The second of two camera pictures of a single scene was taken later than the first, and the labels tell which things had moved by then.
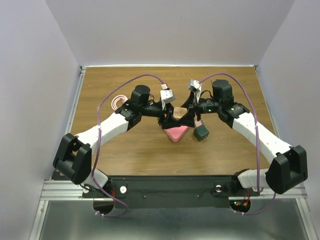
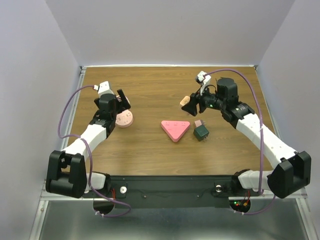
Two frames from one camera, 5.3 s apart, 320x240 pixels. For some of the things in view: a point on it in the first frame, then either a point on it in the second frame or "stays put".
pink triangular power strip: [176, 133] stays put
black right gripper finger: [189, 104] stays put
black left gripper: [169, 121] → [122, 106]
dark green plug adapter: [200, 132] stays put
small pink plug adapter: [198, 123] stays put
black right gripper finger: [188, 120] → [191, 107]
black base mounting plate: [170, 191] stays put
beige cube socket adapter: [179, 112] → [185, 100]
